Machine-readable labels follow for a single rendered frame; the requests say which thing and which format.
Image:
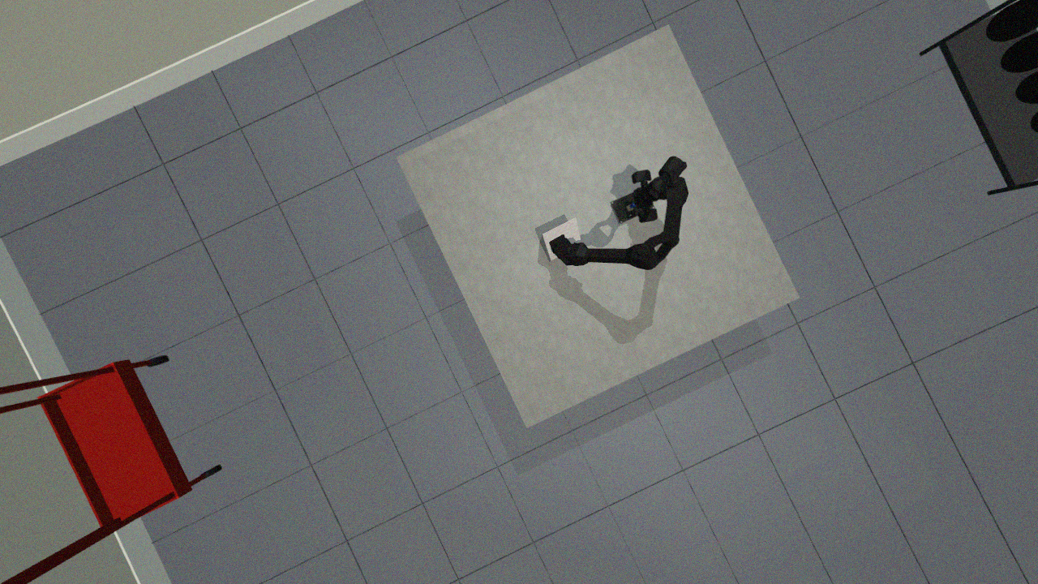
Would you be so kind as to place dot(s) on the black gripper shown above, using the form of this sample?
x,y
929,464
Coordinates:
x,y
641,199

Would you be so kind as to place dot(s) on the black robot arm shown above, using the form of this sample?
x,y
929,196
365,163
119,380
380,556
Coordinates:
x,y
673,189

